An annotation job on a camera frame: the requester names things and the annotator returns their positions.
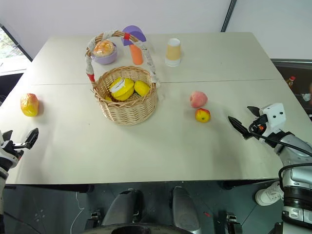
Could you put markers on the black table frame bar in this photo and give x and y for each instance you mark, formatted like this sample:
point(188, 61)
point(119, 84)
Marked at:
point(48, 188)

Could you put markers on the orange yellow wrapped fruit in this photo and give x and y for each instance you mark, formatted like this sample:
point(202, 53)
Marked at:
point(29, 104)

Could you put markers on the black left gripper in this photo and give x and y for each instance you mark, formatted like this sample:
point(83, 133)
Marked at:
point(12, 147)

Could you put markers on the white sneaker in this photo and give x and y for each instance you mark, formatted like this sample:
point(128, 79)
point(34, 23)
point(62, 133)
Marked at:
point(268, 194)

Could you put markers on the black wall pillar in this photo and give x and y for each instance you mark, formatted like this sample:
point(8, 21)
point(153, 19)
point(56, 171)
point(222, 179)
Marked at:
point(229, 15)

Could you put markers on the purple plate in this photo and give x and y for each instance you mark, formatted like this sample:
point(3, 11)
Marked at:
point(136, 36)

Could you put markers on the purple bowl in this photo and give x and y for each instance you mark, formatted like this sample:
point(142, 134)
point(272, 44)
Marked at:
point(107, 58)

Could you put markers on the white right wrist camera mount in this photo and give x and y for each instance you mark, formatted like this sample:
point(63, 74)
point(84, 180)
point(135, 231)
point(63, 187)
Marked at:
point(275, 115)

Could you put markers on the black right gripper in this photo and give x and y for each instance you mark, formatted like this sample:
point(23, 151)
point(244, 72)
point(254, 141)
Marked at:
point(259, 126)

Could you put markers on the black window frame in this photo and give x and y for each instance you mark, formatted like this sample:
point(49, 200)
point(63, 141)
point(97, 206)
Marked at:
point(17, 41)

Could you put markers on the small red yellow apple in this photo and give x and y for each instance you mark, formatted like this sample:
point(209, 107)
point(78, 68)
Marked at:
point(202, 115)

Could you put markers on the pink peach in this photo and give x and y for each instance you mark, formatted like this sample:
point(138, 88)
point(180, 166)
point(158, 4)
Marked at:
point(198, 99)

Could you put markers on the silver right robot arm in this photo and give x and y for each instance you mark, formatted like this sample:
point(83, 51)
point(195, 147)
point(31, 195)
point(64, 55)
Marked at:
point(297, 168)

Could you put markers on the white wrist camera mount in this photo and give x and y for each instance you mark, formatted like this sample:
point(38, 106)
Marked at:
point(275, 115)
point(8, 159)

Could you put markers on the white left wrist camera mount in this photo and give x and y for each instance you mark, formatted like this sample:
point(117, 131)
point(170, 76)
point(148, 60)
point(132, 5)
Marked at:
point(8, 159)

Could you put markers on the yellow object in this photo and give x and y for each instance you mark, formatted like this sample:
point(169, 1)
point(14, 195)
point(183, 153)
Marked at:
point(108, 98)

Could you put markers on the oil bottle with red cap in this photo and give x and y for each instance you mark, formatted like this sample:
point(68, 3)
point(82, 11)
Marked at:
point(290, 82)

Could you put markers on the tan paper cup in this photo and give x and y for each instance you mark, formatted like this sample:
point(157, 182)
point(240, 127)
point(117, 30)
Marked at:
point(173, 50)

